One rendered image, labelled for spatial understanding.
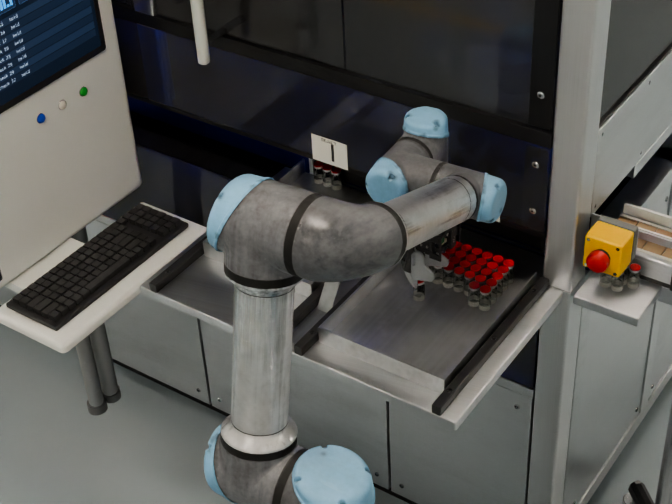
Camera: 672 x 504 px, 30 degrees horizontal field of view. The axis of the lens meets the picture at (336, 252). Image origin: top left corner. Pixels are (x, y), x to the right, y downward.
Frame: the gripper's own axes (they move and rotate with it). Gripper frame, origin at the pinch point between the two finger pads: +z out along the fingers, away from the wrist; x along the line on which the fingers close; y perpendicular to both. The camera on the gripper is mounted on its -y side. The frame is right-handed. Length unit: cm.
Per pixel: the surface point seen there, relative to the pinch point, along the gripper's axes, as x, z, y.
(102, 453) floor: -6, 93, -92
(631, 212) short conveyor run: 35.4, -2.4, 26.5
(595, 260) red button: 12.2, -7.5, 29.4
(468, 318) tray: -0.2, 5.0, 11.2
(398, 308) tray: -4.4, 5.0, -1.2
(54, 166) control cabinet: -14, -6, -78
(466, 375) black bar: -15.2, 3.2, 19.3
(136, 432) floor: 4, 93, -90
